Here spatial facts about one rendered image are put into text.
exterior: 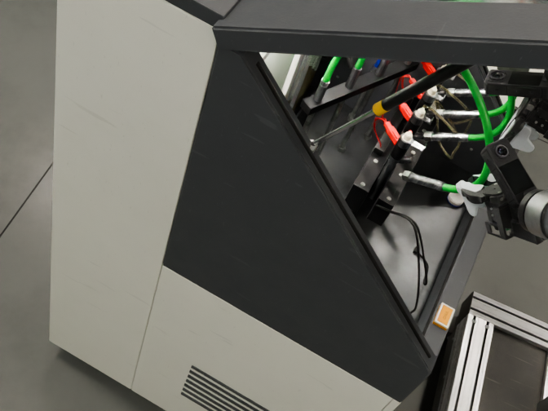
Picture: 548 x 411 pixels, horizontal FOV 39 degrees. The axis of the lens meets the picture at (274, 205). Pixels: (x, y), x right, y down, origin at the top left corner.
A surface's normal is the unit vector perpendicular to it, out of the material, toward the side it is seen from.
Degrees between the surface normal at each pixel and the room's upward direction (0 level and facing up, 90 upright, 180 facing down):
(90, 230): 90
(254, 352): 90
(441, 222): 0
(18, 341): 0
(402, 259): 0
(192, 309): 90
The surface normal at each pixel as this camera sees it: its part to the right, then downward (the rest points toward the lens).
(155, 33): -0.44, 0.67
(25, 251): 0.24, -0.56
